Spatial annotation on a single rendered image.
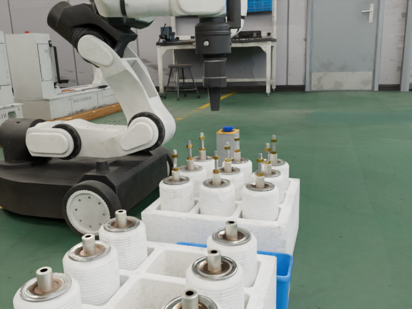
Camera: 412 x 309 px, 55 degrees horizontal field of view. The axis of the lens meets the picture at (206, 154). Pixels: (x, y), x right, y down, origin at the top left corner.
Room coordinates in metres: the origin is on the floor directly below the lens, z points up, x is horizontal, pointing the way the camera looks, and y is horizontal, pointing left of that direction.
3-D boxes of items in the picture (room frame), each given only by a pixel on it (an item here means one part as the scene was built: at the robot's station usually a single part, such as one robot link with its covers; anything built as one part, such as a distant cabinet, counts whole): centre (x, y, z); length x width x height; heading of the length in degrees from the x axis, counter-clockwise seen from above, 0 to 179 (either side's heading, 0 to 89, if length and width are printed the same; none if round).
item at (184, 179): (1.05, 0.09, 0.25); 0.08 x 0.08 x 0.01
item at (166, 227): (1.13, -0.06, 0.09); 0.39 x 0.39 x 0.18; 72
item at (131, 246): (0.77, 0.18, 0.16); 0.10 x 0.10 x 0.18
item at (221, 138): (1.43, -0.08, 0.16); 0.07 x 0.07 x 0.31; 72
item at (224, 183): (1.02, -0.03, 0.25); 0.08 x 0.08 x 0.01
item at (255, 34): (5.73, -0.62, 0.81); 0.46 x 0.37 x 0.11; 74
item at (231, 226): (0.69, -0.04, 0.26); 0.02 x 0.02 x 0.03
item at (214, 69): (1.02, -0.02, 0.57); 0.13 x 0.10 x 0.12; 2
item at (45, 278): (0.54, 0.25, 0.26); 0.02 x 0.02 x 0.03
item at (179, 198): (1.05, 0.09, 0.16); 0.10 x 0.10 x 0.18
